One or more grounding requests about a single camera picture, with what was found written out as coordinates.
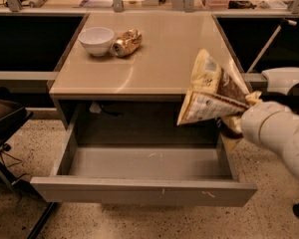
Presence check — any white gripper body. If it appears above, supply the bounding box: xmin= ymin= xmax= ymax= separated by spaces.
xmin=240 ymin=102 xmax=290 ymax=145

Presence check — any brown chip bag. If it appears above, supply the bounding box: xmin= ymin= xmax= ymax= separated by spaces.
xmin=176 ymin=48 xmax=263 ymax=152

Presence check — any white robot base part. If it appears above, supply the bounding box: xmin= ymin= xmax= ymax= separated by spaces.
xmin=261 ymin=67 xmax=299 ymax=95

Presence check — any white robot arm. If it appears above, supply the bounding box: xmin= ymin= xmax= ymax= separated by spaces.
xmin=241 ymin=102 xmax=299 ymax=179

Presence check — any beige counter cabinet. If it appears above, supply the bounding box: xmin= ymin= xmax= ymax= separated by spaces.
xmin=46 ymin=11 xmax=253 ymax=134

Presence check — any grey open top drawer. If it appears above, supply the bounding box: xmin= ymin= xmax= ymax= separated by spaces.
xmin=31 ymin=102 xmax=257 ymax=206

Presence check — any white-tipped leaning stick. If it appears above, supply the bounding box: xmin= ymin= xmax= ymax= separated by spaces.
xmin=246 ymin=18 xmax=297 ymax=73

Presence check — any crushed gold soda can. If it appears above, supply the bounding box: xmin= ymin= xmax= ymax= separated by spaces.
xmin=112 ymin=29 xmax=143 ymax=58

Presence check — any white ceramic bowl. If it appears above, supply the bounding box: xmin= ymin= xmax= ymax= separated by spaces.
xmin=78 ymin=27 xmax=115 ymax=57

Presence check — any black office chair left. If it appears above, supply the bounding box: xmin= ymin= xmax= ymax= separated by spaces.
xmin=0 ymin=86 xmax=58 ymax=239

